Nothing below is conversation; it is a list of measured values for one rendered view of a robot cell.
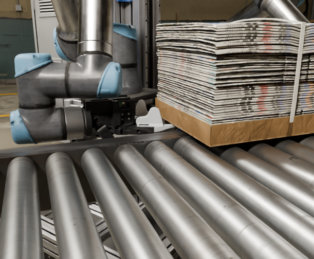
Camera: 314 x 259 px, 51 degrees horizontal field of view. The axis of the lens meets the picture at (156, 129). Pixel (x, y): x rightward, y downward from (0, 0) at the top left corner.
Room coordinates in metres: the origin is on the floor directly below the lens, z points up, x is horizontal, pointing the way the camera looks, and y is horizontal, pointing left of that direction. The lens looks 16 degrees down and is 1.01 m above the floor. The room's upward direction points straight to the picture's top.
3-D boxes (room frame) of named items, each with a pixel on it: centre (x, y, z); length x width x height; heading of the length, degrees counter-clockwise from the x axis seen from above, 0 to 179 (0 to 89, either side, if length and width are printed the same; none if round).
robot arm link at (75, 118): (0.73, 0.19, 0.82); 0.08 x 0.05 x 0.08; 21
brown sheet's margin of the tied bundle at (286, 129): (0.79, -0.22, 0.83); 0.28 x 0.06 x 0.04; 21
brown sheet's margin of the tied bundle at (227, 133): (0.75, -0.12, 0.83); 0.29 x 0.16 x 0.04; 21
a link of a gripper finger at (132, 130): (0.75, 0.05, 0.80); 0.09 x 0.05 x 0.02; 84
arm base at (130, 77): (1.16, 0.12, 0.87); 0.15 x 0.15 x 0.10
